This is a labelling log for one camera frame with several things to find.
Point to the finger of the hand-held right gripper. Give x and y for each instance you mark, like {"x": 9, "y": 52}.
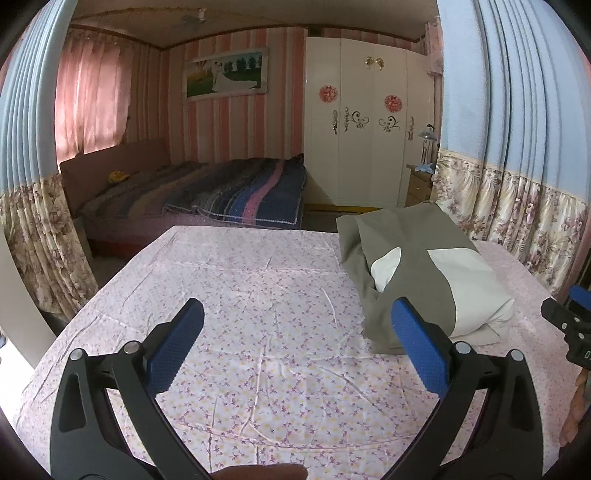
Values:
{"x": 581, "y": 295}
{"x": 556, "y": 314}

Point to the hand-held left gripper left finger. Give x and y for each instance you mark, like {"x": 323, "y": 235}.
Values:
{"x": 175, "y": 350}

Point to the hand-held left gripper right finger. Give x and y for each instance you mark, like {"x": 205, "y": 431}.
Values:
{"x": 418, "y": 350}

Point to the grey and white garment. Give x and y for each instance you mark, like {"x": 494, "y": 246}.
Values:
{"x": 415, "y": 240}

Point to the person's right hand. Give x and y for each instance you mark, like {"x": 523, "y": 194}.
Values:
{"x": 577, "y": 410}

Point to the person's left hand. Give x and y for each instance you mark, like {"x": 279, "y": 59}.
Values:
{"x": 263, "y": 473}

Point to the pink floral bedsheet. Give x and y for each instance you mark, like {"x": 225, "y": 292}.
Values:
{"x": 258, "y": 300}

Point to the wooden nightstand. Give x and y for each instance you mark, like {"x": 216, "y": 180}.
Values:
{"x": 418, "y": 187}

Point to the striped blanket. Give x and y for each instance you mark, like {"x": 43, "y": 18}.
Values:
{"x": 221, "y": 189}

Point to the blue item on nightstand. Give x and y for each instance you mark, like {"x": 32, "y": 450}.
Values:
{"x": 425, "y": 168}

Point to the yellow toy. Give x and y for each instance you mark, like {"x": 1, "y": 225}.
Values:
{"x": 117, "y": 176}

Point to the white wardrobe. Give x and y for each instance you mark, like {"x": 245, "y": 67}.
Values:
{"x": 364, "y": 161}

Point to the brown bed with headboard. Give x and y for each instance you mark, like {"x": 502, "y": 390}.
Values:
{"x": 92, "y": 161}

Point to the desk lamp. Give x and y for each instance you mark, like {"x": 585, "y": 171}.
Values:
{"x": 427, "y": 136}

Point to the blue floral curtain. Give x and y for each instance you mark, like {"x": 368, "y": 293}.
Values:
{"x": 32, "y": 138}
{"x": 508, "y": 92}

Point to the pink curtain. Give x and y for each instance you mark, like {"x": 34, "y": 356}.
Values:
{"x": 92, "y": 97}

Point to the red round decal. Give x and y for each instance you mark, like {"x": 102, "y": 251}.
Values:
{"x": 328, "y": 93}

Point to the gold bow ornament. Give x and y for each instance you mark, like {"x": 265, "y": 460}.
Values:
{"x": 376, "y": 63}

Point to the framed wall picture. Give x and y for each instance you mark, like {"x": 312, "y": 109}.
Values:
{"x": 226, "y": 74}

